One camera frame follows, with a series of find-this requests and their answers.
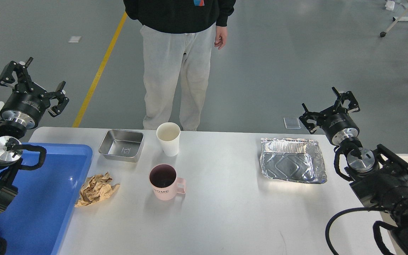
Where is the pink mug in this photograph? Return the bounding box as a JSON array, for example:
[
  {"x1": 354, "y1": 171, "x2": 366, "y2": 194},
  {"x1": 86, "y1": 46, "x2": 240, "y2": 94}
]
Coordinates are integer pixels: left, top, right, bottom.
[{"x1": 149, "y1": 164, "x2": 187, "y2": 201}]

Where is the blue plastic tray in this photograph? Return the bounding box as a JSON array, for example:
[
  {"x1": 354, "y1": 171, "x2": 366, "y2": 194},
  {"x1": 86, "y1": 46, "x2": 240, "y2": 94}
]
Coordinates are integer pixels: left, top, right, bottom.
[{"x1": 0, "y1": 143, "x2": 93, "y2": 255}]

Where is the small stainless steel tray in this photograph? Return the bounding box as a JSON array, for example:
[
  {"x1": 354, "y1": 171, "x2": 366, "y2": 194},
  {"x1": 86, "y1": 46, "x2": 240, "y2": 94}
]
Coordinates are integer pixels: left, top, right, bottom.
[{"x1": 98, "y1": 129, "x2": 144, "y2": 163}]

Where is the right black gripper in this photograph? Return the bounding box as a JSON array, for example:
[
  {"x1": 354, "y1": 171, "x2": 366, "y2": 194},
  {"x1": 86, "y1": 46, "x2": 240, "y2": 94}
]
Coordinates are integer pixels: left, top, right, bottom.
[{"x1": 299, "y1": 87, "x2": 361, "y2": 146}]

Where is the person's hand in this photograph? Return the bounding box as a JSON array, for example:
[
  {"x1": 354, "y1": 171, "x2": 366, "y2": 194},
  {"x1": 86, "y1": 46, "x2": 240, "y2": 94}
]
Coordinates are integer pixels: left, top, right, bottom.
[{"x1": 214, "y1": 26, "x2": 228, "y2": 50}]

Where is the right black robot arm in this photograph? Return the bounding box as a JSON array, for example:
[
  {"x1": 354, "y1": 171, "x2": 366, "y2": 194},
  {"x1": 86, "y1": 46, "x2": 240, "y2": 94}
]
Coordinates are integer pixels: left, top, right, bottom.
[{"x1": 299, "y1": 87, "x2": 408, "y2": 255}]

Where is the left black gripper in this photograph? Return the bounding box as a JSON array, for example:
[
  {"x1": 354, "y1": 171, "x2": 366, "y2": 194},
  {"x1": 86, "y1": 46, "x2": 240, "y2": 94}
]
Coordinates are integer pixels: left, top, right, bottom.
[{"x1": 0, "y1": 57, "x2": 69, "y2": 130}]

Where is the aluminium foil tray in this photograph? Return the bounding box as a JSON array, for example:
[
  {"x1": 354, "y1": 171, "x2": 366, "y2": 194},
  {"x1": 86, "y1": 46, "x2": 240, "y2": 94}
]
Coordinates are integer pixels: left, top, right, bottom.
[{"x1": 259, "y1": 138, "x2": 327, "y2": 184}]

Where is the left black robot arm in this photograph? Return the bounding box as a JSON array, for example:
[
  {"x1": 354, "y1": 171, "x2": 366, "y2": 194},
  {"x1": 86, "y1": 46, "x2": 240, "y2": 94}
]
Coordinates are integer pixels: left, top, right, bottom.
[{"x1": 0, "y1": 57, "x2": 69, "y2": 213}]

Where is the white paper cup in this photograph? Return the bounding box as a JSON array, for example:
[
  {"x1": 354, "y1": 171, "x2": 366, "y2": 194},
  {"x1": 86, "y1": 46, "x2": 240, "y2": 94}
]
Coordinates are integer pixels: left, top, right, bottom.
[{"x1": 157, "y1": 122, "x2": 180, "y2": 157}]

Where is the person in black hoodie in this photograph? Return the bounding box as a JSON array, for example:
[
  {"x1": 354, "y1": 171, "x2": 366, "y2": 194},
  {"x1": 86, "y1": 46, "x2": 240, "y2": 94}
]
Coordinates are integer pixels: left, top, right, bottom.
[{"x1": 123, "y1": 0, "x2": 236, "y2": 131}]

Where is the crumpled brown paper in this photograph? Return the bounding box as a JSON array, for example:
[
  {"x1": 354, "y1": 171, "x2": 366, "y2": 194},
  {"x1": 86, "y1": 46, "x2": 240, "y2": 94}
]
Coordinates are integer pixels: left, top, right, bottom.
[{"x1": 74, "y1": 172, "x2": 120, "y2": 207}]

